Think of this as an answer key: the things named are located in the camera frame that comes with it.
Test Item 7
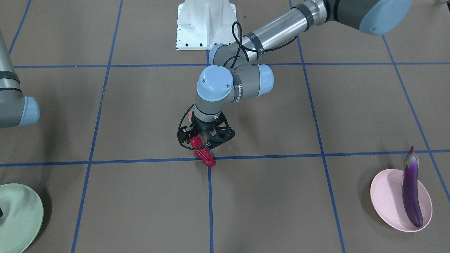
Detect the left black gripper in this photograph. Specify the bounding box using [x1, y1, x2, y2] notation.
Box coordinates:
[178, 116, 225, 144]

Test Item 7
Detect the red chili pepper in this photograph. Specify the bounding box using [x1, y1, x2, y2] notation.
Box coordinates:
[190, 136, 216, 168]

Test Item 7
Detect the purple eggplant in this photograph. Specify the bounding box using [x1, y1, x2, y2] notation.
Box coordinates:
[402, 146, 423, 228]

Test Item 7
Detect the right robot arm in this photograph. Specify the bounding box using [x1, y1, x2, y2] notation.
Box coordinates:
[0, 35, 40, 128]

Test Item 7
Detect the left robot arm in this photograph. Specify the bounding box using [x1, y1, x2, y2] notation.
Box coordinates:
[177, 0, 412, 150]

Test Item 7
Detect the green plate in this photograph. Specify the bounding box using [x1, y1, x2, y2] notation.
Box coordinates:
[0, 183, 44, 253]

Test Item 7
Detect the pink plate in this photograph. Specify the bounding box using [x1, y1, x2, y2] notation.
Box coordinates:
[370, 169, 433, 233]

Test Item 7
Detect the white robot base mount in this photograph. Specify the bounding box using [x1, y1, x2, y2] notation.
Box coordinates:
[176, 0, 237, 50]

